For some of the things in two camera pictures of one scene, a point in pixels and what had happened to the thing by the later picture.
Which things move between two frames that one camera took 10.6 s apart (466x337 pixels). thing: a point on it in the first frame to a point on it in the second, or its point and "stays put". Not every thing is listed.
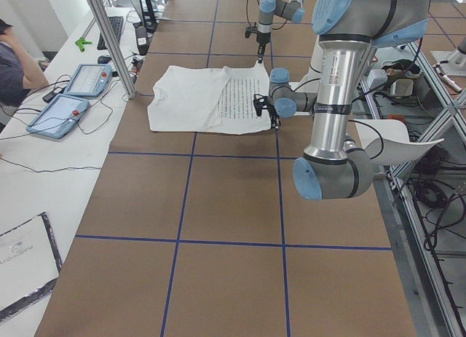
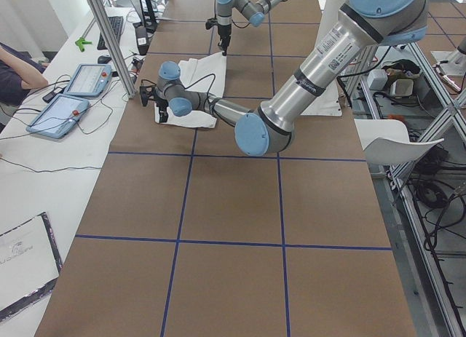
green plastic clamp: x=81 y=42 stays put
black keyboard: x=116 y=22 stays put
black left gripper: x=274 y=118 to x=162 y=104
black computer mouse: x=103 y=60 stays put
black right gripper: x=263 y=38 to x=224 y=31
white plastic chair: x=386 y=141 stays put
